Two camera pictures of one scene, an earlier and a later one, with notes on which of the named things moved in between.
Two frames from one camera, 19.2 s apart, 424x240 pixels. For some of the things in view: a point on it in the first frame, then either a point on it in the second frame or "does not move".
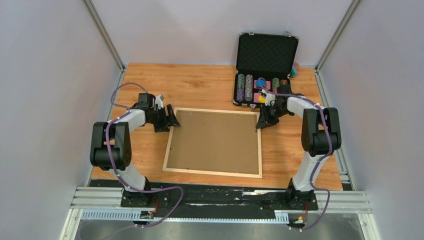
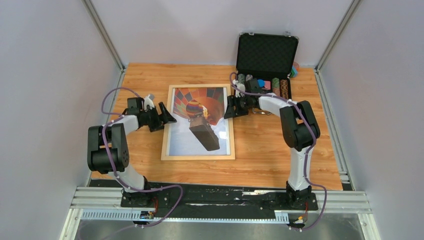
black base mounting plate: (217, 200) does not move
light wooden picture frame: (214, 142) to (166, 135)
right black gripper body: (274, 112) to (244, 104)
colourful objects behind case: (294, 72) does not move
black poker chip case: (265, 61) does not move
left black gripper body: (159, 117) does not move
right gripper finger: (264, 117) to (233, 106)
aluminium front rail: (86, 198) does not move
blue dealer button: (260, 83) does not move
